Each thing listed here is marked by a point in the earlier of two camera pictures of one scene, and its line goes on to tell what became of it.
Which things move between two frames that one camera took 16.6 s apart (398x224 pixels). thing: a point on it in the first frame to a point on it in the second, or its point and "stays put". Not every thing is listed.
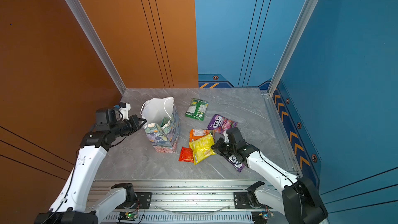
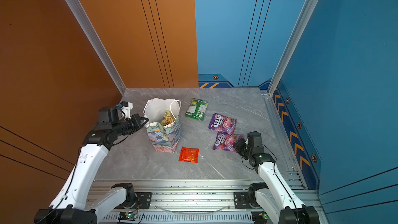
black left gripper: [132, 120] stays put
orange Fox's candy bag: [196, 134] to [168, 118]
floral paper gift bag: [161, 123] stays put
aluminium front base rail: [186, 201] stays put
